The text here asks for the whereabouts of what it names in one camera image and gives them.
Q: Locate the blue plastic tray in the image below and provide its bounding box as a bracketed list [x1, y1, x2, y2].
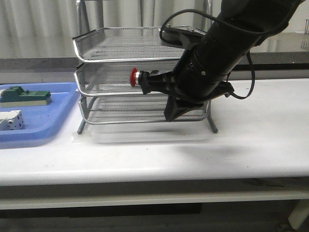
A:
[0, 82, 80, 149]

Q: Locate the silver wire rack frame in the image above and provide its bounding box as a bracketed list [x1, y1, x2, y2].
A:
[76, 0, 219, 135]

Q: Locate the dark granite counter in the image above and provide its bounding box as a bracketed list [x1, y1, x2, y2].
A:
[0, 32, 309, 72]

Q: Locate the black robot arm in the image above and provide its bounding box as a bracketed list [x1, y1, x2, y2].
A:
[130, 0, 300, 121]

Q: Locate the white table leg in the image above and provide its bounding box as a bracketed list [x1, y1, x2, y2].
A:
[288, 199, 309, 230]

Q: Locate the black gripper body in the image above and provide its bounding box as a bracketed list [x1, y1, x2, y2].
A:
[164, 36, 235, 121]

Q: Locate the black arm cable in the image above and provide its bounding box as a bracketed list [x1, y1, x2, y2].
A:
[159, 0, 309, 100]

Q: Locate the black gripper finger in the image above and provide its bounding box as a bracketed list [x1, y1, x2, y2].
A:
[141, 83, 176, 96]
[140, 70, 176, 88]

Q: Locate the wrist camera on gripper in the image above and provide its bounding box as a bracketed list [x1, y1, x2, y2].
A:
[161, 26, 206, 50]

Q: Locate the red emergency stop button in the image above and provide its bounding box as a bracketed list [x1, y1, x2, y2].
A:
[129, 67, 160, 88]

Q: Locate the green terminal block component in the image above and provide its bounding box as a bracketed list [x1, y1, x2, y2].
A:
[0, 86, 52, 108]

